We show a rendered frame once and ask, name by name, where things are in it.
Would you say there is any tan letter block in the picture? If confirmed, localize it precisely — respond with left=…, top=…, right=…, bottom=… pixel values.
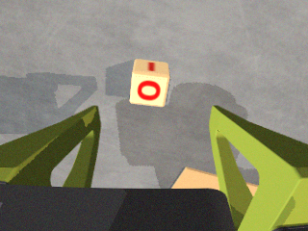
left=130, top=59, right=169, bottom=107

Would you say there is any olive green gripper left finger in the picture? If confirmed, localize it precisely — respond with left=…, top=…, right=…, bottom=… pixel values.
left=0, top=106, right=101, bottom=188

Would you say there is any tan flat mat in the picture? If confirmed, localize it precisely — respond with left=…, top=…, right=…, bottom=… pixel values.
left=172, top=167, right=258, bottom=195

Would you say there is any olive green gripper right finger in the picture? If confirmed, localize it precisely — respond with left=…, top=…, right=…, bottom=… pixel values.
left=209, top=105, right=308, bottom=231

